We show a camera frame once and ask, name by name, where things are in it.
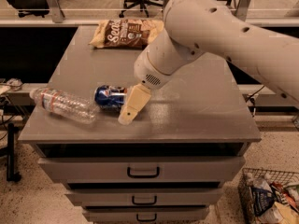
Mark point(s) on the wire basket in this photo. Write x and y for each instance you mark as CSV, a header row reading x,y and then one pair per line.
x,y
245,192

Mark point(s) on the brown chip bag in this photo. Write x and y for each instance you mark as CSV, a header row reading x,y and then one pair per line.
x,y
128,33

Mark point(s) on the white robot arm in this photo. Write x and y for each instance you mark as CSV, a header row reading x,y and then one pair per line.
x,y
194,27

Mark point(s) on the blue pepsi can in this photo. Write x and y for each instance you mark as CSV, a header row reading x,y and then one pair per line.
x,y
110,97

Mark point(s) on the blue snack bag in basket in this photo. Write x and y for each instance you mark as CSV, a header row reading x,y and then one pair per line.
x,y
263,199

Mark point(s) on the drawer black handle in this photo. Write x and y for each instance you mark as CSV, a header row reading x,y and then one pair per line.
x,y
146,217
143,173
152,200

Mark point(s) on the middle drawer black handle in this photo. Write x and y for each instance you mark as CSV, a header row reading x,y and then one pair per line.
x,y
152,200

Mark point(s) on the bottom drawer black handle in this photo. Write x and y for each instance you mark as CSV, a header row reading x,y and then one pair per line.
x,y
146,217

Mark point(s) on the yellow snack bag in basket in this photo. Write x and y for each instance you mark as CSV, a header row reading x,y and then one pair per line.
x,y
286,215

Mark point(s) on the black stand leg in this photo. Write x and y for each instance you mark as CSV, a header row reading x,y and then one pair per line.
x,y
12,175

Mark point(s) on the clear plastic water bottle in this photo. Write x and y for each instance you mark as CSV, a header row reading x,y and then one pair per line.
x,y
65,104

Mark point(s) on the red snack bag in basket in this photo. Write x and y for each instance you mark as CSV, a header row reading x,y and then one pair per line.
x,y
287,194

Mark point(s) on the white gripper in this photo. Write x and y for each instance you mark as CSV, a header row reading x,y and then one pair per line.
x,y
146,71

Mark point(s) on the top drawer black handle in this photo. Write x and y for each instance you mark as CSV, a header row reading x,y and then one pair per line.
x,y
143,173

